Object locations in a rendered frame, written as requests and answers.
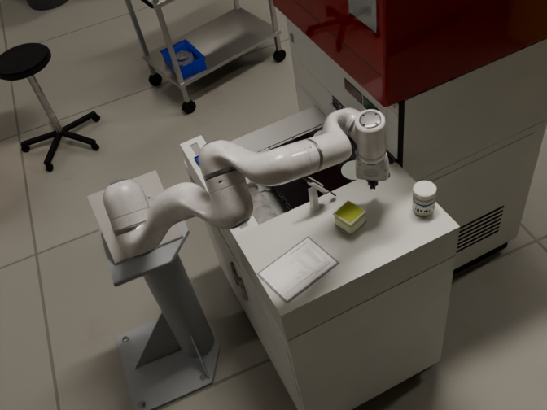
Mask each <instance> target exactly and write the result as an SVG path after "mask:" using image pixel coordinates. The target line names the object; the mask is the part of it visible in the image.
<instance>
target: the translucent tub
mask: <svg viewBox="0 0 547 410"><path fill-rule="evenodd" d="M365 213H366V210H364V209H363V208H361V207H359V206H357V205H356V204H355V203H352V202H351V201H349V200H348V201H347V202H346V203H345V204H343V205H342V206H341V207H340V208H339V209H338V210H336V211H335V212H334V213H333V215H334V216H335V227H336V228H338V229H340V230H341V231H343V232H344V233H346V234H347V235H349V236H350V237H352V236H353V235H354V234H355V233H357V232H358V231H359V230H360V229H361V228H362V227H363V226H364V225H365V223H366V220H365Z"/></svg>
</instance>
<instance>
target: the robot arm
mask: <svg viewBox="0 0 547 410"><path fill-rule="evenodd" d="M346 135H348V136H349V137H350V138H351V139H352V140H353V141H354V142H355V143H356V145H357V150H356V151H355V153H356V154H357V157H356V164H355V172H356V178H358V179H362V180H367V181H368V185H370V189H371V190H372V189H374V190H375V186H378V183H379V181H385V180H387V179H388V178H389V177H390V172H389V160H388V157H387V152H386V120H385V117H384V115H383V114H382V113H381V112H380V111H377V110H373V109H369V110H364V111H362V112H359V111H358V110H356V109H354V108H351V107H348V108H344V109H340V110H338V111H334V112H332V113H331V114H329V115H328V117H327V118H326V121H325V123H324V125H323V128H322V134H321V135H318V136H315V137H310V138H307V139H304V140H301V141H298V142H293V143H291V144H288V145H285V146H280V147H278V148H275V149H272V150H267V151H265V152H255V151H252V150H249V149H247V148H245V147H243V146H240V145H238V144H236V143H233V142H229V141H226V140H214V141H211V142H208V143H206V144H205V145H203V147H202V148H201V150H200V152H199V167H200V170H201V173H202V175H203V178H204V180H205V184H206V186H207V189H208V192H207V191H206V190H204V189H203V188H202V187H200V186H199V185H196V184H195V183H191V182H183V183H180V184H177V185H174V186H171V187H169V188H167V189H166V190H163V191H162V192H160V193H159V194H158V195H157V196H156V197H155V198H153V197H152V196H150V195H149V194H145V193H144V191H143V189H142V187H141V186H140V185H139V184H138V183H137V182H136V181H133V180H130V179H122V180H119V181H114V182H112V183H111V184H110V185H109V186H108V187H107V188H106V189H105V190H104V193H103V203H104V207H105V209H106V212H107V215H108V218H109V220H110V222H111V225H112V228H113V231H114V234H115V235H116V240H117V241H118V244H119V246H120V248H121V250H122V251H123V252H124V253H125V254H126V255H127V256H129V257H134V258H138V257H142V256H144V255H147V254H149V253H151V252H153V250H154V249H155V248H157V246H158V245H159V244H160V243H161V242H162V240H163V239H164V237H165V235H166V233H167V232H168V230H169V229H170V228H171V227H172V226H173V225H175V224H176V223H178V222H181V221H184V220H187V219H190V218H192V217H196V216H197V217H199V218H201V219H203V220H205V221H207V222H208V223H209V224H211V225H214V226H216V227H218V228H222V229H236V228H238V227H240V226H242V225H245V224H246V223H247V222H248V221H249V220H250V219H251V217H252V213H253V202H252V197H251V195H250V192H249V189H248V187H247V183H246V180H245V178H244V177H246V178H247V179H249V180H250V181H253V182H255V183H256V184H259V185H265V186H276V185H283V184H286V183H288V182H291V181H294V180H297V179H300V178H302V177H306V176H308V175H310V174H313V173H315V172H319V171H321V170H323V169H326V168H329V167H331V166H334V165H336V164H340V163H342V162H343V161H344V160H346V159H347V158H348V157H349V156H350V154H351V152H352V145H351V142H350V141H349V139H348V137H347V136H346Z"/></svg>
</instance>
